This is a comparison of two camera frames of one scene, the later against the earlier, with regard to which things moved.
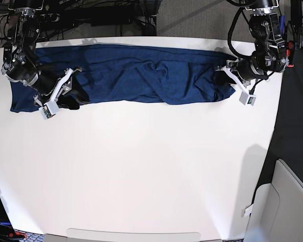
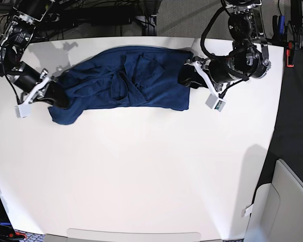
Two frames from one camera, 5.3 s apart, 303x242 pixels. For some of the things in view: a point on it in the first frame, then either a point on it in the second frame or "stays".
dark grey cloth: (294, 126) stays
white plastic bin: (281, 210) stays
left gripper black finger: (77, 97) to (55, 93)
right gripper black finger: (221, 78) to (189, 76)
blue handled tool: (282, 22) stays
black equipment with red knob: (1, 229) stays
